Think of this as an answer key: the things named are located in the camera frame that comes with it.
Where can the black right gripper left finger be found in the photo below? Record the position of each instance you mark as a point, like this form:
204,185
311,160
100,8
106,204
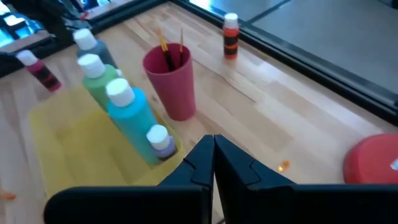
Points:
140,205

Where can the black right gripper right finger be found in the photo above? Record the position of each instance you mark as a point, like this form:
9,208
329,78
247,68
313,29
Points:
295,205

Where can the thin orange bristle paintbrush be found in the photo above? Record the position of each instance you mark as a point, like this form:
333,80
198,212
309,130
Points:
284,165

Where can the small purple paint bottle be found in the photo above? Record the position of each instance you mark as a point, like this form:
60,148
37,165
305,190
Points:
158,137

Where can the large teal paint bottle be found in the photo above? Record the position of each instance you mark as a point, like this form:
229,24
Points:
133,124

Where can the large green paint bottle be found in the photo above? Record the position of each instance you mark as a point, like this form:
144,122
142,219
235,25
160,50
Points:
99,87

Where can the short thin paintbrush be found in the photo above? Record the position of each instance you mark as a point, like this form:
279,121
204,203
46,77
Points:
168,59

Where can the grey-blue paint bottle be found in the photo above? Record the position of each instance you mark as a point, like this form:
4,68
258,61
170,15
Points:
96,53

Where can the thin dark paintbrush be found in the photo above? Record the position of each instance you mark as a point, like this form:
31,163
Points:
181,49

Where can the small vermilion paint bottle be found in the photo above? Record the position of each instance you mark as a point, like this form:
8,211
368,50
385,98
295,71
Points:
230,35

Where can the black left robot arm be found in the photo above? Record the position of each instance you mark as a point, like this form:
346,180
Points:
59,25

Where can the small crimson paint bottle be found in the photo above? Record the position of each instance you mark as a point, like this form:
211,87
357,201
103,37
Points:
43,76

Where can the yellow translucent plastic bin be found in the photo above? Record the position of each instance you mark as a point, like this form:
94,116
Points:
77,149

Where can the red desk lamp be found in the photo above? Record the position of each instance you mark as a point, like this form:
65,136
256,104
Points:
373,158

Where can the magenta plastic cup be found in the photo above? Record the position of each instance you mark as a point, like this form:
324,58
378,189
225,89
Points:
174,90

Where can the wide orange bristle paintbrush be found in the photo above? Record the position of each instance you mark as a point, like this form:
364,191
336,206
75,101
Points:
6,195

